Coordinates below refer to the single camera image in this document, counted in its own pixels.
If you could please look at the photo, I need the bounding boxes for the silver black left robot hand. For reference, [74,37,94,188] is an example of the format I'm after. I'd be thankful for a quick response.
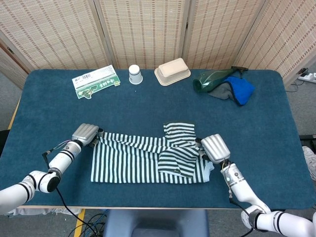
[71,123,104,148]

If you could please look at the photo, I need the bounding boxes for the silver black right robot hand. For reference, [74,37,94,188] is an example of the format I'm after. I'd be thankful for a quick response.
[195,133,232,164]

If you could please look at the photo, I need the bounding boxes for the green white striped T-shirt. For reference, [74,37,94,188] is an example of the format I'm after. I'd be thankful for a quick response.
[90,120,215,185]

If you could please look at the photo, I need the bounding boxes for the green white flat carton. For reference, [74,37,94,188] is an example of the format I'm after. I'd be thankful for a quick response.
[72,65,121,100]

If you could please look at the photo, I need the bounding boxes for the blue grey cloth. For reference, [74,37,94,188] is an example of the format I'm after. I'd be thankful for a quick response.
[206,76,256,107]

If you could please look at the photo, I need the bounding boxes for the green plastic bottle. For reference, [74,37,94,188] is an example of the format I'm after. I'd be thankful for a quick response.
[193,66,249,93]

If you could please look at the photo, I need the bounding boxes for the blue table mat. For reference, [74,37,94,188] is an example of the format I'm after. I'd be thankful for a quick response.
[0,69,315,210]

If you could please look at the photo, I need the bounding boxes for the white paper cup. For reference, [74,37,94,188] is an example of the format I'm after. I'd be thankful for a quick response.
[128,64,144,85]

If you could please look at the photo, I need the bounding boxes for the white crumpled fabric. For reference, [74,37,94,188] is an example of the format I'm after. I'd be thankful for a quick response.
[7,207,82,216]

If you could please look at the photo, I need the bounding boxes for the beige plastic tray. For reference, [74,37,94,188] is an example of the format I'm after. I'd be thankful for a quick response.
[154,57,192,86]

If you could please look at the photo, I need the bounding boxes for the white sneaker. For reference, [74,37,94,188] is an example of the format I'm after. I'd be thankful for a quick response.
[302,145,316,182]

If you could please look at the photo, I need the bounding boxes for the bamboo screen panel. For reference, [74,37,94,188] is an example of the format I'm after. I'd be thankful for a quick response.
[181,0,269,70]
[93,0,191,70]
[233,0,316,87]
[0,0,111,71]
[0,37,30,91]

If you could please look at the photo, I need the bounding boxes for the white power strip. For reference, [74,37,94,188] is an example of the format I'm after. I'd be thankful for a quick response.
[298,71,316,83]

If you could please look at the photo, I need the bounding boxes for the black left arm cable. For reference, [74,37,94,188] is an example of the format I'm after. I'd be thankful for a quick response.
[41,150,107,234]

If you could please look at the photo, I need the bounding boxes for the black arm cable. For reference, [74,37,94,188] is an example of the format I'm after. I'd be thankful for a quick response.
[228,194,255,237]
[41,150,107,234]

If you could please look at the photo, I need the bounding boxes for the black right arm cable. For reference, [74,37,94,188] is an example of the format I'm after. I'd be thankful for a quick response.
[228,194,255,237]

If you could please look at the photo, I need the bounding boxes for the floor cable bundle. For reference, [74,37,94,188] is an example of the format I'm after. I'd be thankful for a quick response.
[68,209,109,237]

